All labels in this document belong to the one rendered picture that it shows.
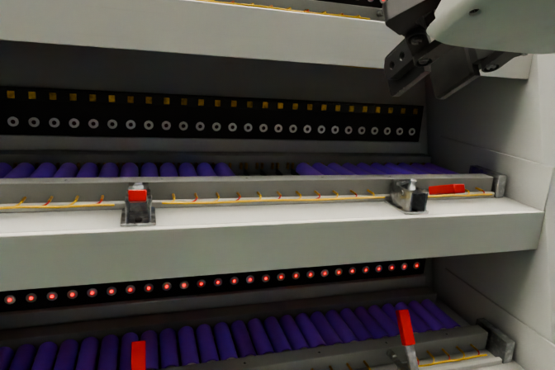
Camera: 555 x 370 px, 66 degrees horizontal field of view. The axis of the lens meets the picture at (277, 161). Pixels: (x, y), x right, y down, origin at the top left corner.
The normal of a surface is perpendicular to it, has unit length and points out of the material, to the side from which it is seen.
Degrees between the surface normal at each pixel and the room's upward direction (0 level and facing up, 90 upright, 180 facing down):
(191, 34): 107
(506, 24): 170
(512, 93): 90
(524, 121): 90
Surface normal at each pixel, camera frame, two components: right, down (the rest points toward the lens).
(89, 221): 0.07, -0.97
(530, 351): -0.95, 0.00
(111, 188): 0.29, 0.23
